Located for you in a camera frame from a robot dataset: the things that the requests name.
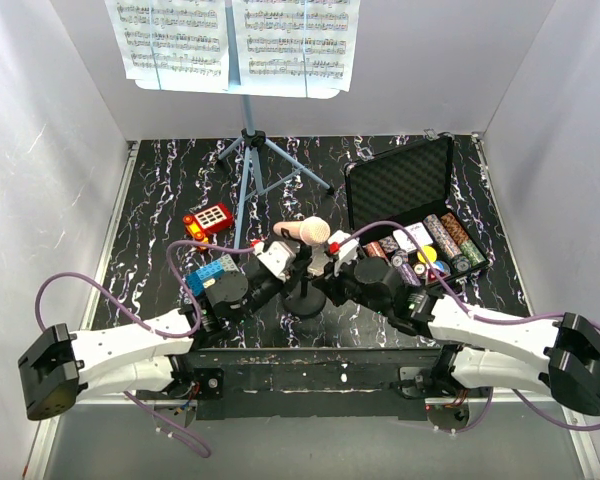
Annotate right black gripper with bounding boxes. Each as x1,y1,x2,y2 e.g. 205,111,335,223
316,253,389,318

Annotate black microphone stand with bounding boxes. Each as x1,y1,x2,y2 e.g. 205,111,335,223
282,249,325,319

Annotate pink toy microphone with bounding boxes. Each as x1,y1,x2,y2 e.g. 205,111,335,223
273,216,331,246

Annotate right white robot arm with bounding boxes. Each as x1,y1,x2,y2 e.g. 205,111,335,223
312,257,600,416

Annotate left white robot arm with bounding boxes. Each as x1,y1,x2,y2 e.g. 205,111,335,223
17,241,312,421

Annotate red white chip row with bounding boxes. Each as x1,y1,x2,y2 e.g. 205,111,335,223
364,242,388,260

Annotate blue grey brick toy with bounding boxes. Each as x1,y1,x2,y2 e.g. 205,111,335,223
185,254,239,297

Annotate blue music stand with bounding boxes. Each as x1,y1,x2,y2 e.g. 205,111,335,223
133,0,344,251

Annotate white card deck box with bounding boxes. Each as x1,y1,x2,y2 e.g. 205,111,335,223
392,222,434,253

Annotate yellow dealer button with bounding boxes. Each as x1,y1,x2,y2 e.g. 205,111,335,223
417,245,438,264

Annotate black poker chip case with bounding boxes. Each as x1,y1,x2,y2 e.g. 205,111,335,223
343,133,491,289

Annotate blue white chip row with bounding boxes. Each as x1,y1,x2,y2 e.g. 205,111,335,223
423,214,462,259

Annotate brown chip row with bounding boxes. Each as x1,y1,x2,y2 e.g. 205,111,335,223
440,212,470,246

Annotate green chip row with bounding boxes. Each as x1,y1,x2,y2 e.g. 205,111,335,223
459,239,486,267

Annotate right sheet music page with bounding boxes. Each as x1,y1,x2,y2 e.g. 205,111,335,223
232,1,361,98

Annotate sheet music page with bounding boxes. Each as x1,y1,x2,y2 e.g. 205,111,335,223
105,0,229,92
232,1,361,98

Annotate left sheet music page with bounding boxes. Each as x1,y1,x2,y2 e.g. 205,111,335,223
105,0,229,92

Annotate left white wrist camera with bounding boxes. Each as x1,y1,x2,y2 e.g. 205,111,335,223
253,240,296,283

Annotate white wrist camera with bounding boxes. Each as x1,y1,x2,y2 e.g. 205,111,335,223
253,240,296,283
327,230,360,276

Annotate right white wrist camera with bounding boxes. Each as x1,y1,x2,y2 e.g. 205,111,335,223
327,230,360,276

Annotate left aluminium rail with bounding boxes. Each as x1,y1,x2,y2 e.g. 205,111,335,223
79,141,140,330

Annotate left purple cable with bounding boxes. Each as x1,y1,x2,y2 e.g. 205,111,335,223
34,239,266,459

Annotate purple cable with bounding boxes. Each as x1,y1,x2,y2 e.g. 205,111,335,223
34,239,266,459
337,219,600,434

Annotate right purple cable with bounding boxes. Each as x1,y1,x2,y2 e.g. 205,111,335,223
337,219,600,434

